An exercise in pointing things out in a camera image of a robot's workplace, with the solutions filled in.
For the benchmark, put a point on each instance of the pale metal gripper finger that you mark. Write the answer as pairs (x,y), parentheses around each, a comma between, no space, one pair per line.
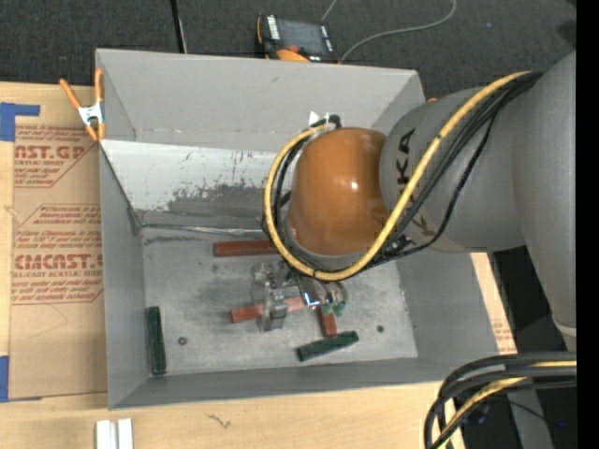
(276,314)
(265,279)

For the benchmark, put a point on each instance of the red-brown flat block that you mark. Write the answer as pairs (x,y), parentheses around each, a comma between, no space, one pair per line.
(329,326)
(244,315)
(238,249)

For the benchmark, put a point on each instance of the dark green flat block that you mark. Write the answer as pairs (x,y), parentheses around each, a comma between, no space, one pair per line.
(156,339)
(327,345)

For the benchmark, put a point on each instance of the grey metal bin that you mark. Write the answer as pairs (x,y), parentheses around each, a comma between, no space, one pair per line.
(196,269)

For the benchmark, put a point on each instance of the brown cardboard board, red print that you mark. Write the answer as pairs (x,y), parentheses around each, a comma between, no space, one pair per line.
(56,335)

